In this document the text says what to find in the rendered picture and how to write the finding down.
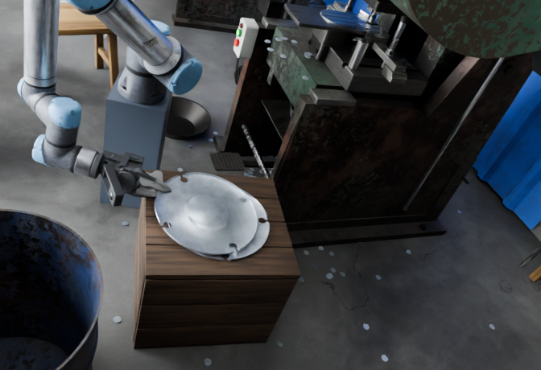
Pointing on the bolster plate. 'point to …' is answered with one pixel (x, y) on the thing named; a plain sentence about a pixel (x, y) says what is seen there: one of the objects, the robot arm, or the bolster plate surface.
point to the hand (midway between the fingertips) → (166, 192)
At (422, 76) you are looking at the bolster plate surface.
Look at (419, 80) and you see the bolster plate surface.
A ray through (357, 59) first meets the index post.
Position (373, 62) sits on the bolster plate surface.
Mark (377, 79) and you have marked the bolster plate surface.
